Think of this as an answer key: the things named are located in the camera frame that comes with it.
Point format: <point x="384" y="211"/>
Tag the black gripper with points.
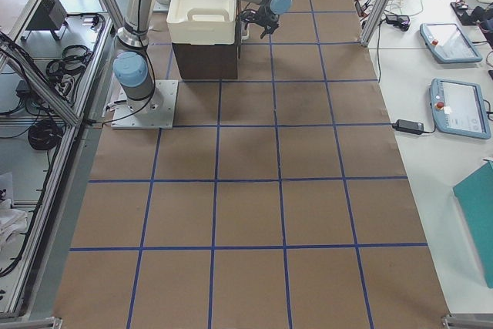
<point x="266" y="18"/>

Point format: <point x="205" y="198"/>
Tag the dark wooden drawer cabinet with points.
<point x="207" y="62"/>

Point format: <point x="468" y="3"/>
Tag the white plastic basket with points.
<point x="202" y="22"/>

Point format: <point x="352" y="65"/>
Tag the black power adapter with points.
<point x="407" y="126"/>

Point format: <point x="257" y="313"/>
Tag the far blue teach pendant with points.
<point x="448" y="44"/>

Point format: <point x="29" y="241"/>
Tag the blue teach pendant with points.
<point x="458" y="108"/>
<point x="448" y="44"/>

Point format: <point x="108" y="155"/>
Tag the grey electronics box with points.
<point x="49" y="16"/>

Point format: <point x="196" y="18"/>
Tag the near blue teach pendant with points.
<point x="458" y="108"/>

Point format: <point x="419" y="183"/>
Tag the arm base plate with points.
<point x="158" y="113"/>

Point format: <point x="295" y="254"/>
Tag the aluminium frame post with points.
<point x="379" y="1"/>

